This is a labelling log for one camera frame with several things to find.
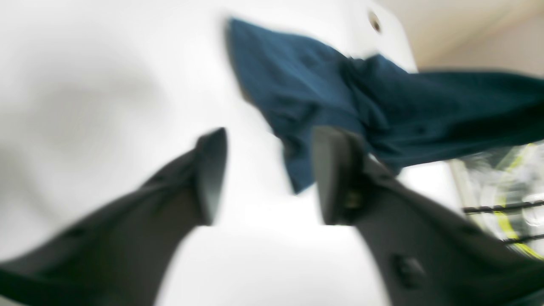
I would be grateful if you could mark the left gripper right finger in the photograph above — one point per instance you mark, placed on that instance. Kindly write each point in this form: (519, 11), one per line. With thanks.
(427, 255)

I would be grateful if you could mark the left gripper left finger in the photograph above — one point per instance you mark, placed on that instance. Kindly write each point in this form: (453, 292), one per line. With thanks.
(119, 254)

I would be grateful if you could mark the dark navy T-shirt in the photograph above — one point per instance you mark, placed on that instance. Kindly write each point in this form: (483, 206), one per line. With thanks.
(406, 118)

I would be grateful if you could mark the left table cable grommet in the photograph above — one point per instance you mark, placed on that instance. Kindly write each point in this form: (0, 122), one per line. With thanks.
(374, 22)

